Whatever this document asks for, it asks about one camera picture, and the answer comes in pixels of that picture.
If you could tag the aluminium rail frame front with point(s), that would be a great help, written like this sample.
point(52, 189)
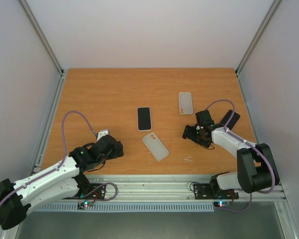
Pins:
point(120, 188)

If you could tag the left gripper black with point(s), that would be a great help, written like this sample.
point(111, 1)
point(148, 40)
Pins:
point(114, 154)

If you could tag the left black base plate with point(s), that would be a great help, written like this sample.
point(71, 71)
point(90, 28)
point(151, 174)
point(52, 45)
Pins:
point(94, 190)

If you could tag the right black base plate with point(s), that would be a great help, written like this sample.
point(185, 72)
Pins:
point(204, 191)

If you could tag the aluminium corner post left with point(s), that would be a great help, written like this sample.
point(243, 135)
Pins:
point(33, 21)

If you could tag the aluminium corner post right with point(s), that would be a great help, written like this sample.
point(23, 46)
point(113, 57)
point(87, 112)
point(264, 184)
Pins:
point(259, 33)

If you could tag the black phone dark edge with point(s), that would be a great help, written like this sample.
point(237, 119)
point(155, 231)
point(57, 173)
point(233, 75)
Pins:
point(144, 119)

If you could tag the controller board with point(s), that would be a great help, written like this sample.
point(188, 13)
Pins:
point(222, 204)
point(84, 205)

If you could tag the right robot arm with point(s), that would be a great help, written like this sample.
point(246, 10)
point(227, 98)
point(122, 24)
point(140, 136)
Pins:
point(256, 168)

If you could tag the left controller board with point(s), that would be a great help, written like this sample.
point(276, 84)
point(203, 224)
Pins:
point(84, 205)

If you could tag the black phone pink edge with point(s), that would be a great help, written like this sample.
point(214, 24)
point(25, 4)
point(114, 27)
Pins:
point(233, 120)

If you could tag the aluminium corner post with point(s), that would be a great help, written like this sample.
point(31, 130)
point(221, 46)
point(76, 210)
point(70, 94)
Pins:
point(259, 33)
point(33, 21)

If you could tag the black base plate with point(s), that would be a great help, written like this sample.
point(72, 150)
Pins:
point(94, 190)
point(204, 191)

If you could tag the right controller board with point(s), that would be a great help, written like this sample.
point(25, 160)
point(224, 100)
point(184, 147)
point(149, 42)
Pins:
point(222, 204)

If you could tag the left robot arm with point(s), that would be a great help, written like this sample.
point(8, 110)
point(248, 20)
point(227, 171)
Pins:
point(13, 211)

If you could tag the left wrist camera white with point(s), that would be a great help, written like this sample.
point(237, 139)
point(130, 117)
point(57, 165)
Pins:
point(102, 133)

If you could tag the slotted grey cable duct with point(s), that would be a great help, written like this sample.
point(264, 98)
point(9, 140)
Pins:
point(126, 207)

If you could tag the white phone case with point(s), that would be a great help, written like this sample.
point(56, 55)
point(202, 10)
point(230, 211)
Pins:
point(185, 103)
point(155, 146)

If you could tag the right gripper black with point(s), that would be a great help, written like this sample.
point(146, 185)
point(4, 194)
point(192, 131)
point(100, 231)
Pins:
point(190, 133)

